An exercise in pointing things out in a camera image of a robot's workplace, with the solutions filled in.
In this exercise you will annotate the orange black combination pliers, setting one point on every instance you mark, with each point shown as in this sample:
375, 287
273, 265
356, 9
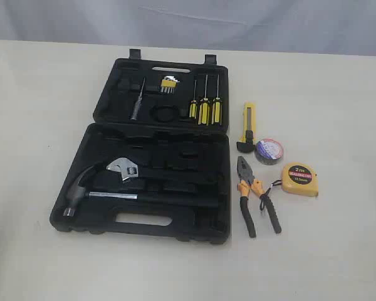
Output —
248, 183

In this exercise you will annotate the small yellow black screwdriver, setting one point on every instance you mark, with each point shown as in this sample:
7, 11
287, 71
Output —
193, 103

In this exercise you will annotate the yellow utility knife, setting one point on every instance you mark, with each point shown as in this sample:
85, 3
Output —
246, 143

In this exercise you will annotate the black plastic tool case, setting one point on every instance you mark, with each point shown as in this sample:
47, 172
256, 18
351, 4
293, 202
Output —
162, 137

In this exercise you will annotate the clear handle tester screwdriver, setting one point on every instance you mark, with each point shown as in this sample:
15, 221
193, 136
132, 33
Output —
138, 102

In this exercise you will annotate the middle yellow black screwdriver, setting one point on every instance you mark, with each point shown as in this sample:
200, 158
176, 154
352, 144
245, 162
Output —
204, 107

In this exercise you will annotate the hex key set yellow holder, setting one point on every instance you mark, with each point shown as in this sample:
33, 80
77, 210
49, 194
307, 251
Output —
168, 84

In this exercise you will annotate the right yellow black screwdriver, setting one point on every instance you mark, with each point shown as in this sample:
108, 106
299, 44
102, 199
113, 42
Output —
216, 118

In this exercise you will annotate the black electrical tape roll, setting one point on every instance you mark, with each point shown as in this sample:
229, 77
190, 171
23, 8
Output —
268, 151

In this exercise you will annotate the chrome adjustable wrench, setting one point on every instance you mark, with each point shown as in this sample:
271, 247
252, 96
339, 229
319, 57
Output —
129, 169

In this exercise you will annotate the yellow 2m tape measure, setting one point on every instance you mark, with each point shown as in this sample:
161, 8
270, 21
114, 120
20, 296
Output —
297, 178

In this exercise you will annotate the claw hammer black handle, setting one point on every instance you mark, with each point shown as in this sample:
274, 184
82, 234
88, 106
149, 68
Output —
77, 192

